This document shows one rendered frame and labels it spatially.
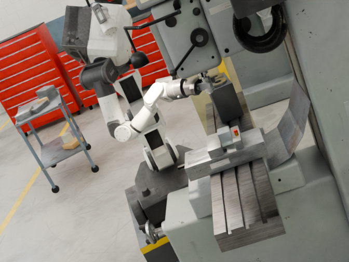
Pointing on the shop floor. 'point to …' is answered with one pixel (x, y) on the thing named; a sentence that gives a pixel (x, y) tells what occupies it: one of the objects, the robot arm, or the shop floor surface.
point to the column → (323, 76)
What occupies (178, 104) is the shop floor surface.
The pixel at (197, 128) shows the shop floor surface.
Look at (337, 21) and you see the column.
